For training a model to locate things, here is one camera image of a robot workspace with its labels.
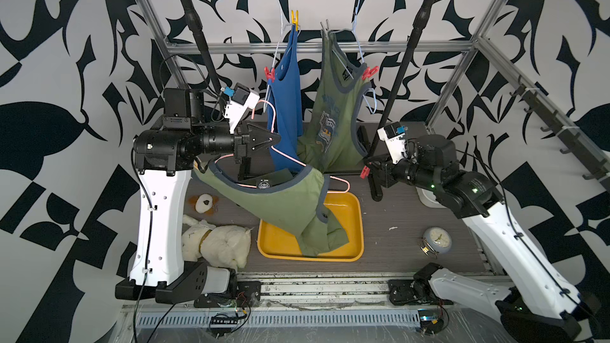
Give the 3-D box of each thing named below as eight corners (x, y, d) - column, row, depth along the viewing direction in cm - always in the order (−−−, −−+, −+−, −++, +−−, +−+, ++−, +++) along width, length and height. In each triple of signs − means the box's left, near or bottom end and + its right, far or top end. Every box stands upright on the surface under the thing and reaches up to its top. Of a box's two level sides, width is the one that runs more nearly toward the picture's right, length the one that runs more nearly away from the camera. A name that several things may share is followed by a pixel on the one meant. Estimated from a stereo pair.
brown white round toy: (187, 214, 92) (185, 211, 90) (193, 197, 96) (191, 194, 94) (214, 214, 92) (212, 211, 90) (219, 197, 96) (217, 194, 94)
